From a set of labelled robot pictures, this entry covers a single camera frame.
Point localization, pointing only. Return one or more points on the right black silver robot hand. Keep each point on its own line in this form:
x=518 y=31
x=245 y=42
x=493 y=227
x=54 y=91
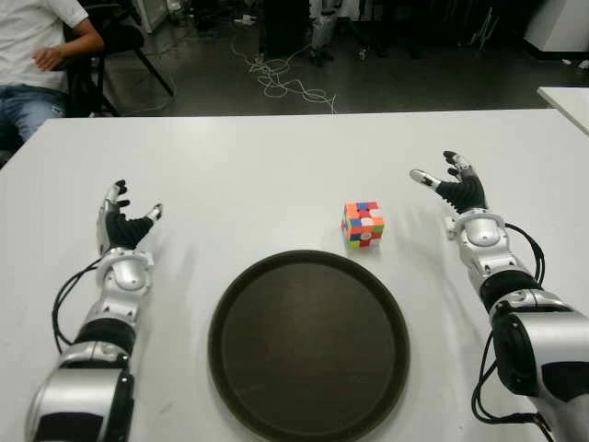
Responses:
x=465 y=191

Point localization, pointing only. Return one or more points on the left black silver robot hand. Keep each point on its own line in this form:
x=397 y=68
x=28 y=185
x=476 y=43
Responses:
x=122 y=230

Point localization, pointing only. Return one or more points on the multicoloured Rubik's cube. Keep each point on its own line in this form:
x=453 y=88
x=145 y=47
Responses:
x=363 y=225

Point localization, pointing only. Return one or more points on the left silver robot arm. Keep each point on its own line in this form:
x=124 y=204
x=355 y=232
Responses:
x=83 y=396

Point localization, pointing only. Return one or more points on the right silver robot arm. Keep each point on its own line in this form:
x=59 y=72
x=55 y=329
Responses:
x=552 y=340

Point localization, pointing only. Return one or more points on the dark round plate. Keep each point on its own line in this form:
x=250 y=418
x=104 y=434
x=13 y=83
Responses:
x=308 y=345

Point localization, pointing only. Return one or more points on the white side table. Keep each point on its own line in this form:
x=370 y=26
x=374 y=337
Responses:
x=568 y=103

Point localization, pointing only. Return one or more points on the grey metal folding stand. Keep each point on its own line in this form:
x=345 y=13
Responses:
x=485 y=27

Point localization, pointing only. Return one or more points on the large white cabinet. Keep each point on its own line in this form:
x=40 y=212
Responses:
x=561 y=27

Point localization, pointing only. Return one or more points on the black office chair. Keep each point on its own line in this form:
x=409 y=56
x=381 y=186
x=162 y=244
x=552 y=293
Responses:
x=119 y=37

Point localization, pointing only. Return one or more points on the seated person in white shirt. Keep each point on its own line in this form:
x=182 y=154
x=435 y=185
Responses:
x=27 y=37

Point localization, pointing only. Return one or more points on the small white cabinet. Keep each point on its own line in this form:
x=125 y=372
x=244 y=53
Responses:
x=152 y=14

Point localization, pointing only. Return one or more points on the black cabinet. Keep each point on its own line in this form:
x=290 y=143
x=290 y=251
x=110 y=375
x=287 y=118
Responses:
x=285 y=27

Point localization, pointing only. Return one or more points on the white power strip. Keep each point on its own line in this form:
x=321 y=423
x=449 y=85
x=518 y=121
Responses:
x=246 y=19

